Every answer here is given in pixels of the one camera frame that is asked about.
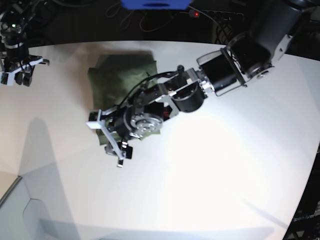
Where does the black power strip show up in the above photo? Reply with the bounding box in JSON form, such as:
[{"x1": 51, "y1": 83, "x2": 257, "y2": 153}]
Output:
[{"x1": 187, "y1": 9, "x2": 245, "y2": 22}]

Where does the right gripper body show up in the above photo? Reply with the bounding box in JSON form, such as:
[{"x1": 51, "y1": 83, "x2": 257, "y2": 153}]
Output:
[{"x1": 0, "y1": 55, "x2": 50, "y2": 75}]

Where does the blue box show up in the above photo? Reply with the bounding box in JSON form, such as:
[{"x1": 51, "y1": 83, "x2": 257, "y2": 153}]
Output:
[{"x1": 120, "y1": 0, "x2": 192, "y2": 10}]

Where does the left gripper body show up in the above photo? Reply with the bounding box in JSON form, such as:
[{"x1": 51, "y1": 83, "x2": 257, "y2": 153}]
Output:
[{"x1": 86, "y1": 109, "x2": 125, "y2": 168}]

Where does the green t-shirt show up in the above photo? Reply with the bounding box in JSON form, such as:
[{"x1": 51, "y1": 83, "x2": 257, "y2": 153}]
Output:
[{"x1": 87, "y1": 49, "x2": 161, "y2": 146}]

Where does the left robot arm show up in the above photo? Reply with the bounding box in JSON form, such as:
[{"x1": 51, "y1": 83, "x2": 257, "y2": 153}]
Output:
[{"x1": 86, "y1": 0, "x2": 320, "y2": 167}]

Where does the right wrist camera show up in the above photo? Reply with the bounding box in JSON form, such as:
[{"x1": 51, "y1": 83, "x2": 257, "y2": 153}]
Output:
[{"x1": 0, "y1": 72, "x2": 15, "y2": 86}]

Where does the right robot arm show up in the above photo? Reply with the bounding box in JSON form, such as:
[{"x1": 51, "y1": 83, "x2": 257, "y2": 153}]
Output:
[{"x1": 0, "y1": 0, "x2": 50, "y2": 87}]

